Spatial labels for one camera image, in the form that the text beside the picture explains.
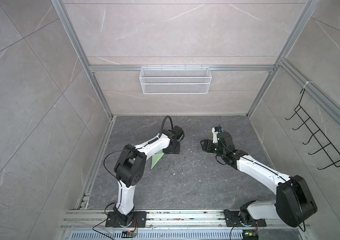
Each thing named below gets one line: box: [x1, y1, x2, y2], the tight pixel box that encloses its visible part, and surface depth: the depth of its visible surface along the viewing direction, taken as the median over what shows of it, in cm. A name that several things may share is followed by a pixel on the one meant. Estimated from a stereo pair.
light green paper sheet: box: [151, 149, 165, 170], surface depth 94 cm
